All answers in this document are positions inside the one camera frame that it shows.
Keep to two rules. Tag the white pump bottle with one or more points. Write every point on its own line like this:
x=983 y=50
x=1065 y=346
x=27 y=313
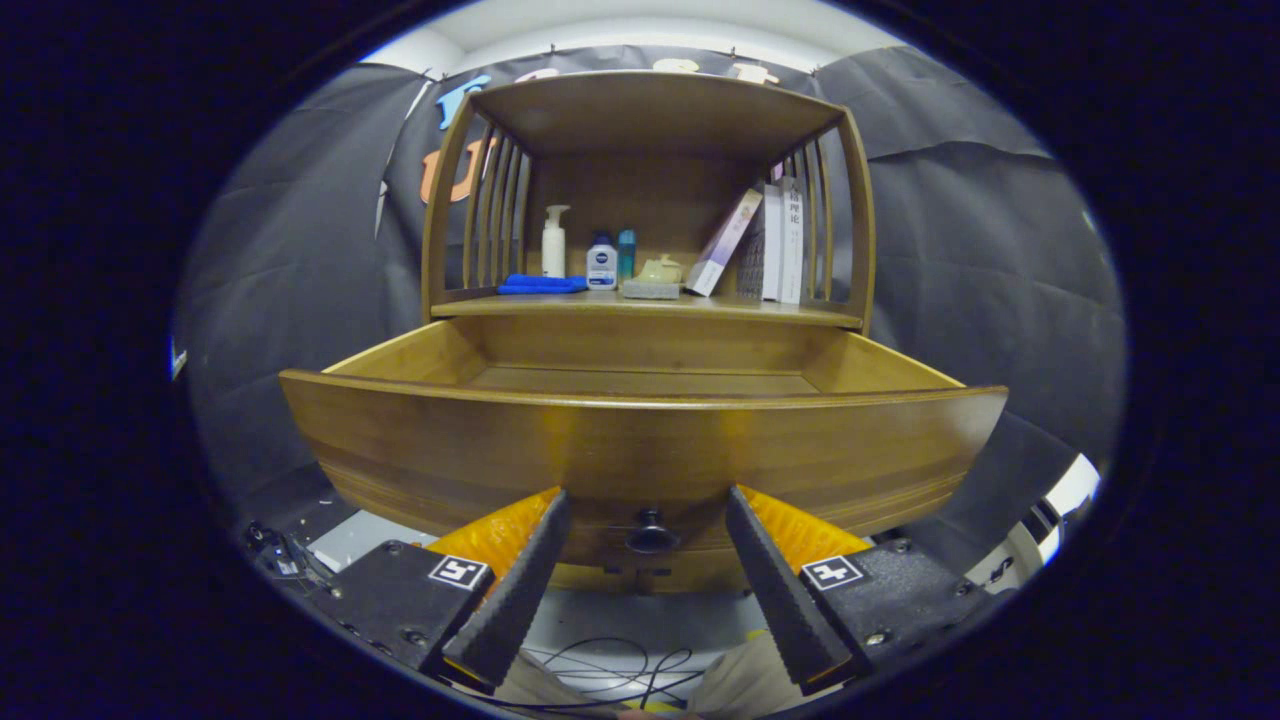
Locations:
x=554 y=250

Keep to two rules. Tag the wooden countertop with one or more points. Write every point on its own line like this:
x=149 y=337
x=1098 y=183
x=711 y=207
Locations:
x=720 y=305

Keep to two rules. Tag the blue folded cloth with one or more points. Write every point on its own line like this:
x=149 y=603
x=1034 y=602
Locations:
x=540 y=284

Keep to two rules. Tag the white book with black lettering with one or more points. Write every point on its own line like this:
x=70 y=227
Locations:
x=793 y=250

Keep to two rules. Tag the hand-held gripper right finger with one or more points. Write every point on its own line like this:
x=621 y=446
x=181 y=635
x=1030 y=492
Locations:
x=785 y=600

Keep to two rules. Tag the person's left leg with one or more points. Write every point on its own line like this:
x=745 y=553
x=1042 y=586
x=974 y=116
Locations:
x=540 y=690

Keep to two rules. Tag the dark patterned book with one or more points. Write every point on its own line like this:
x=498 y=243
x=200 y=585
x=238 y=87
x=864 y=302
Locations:
x=752 y=265

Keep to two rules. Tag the white and purple book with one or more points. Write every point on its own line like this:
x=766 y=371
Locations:
x=720 y=245

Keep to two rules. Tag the wooden drawer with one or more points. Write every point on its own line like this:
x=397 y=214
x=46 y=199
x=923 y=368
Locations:
x=500 y=450

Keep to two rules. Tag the white bottle with blue cap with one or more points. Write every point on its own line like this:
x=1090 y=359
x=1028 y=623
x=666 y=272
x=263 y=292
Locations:
x=601 y=268

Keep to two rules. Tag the wooden cabinet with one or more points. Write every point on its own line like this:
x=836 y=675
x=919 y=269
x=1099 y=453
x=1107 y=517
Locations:
x=650 y=110

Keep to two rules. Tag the plain white book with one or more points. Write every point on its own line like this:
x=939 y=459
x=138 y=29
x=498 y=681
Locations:
x=772 y=240

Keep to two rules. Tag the white appliance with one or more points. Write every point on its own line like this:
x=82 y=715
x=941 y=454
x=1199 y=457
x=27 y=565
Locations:
x=1070 y=490

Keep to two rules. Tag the teal slim bottle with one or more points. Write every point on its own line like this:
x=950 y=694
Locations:
x=626 y=255

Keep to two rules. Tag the person's leg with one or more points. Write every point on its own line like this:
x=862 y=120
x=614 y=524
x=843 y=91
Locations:
x=540 y=690
x=740 y=685

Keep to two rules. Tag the person's right leg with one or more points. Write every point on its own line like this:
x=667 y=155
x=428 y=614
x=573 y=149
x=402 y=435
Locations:
x=740 y=685

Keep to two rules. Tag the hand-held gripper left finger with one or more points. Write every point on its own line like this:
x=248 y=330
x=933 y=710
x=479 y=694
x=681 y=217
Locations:
x=510 y=600

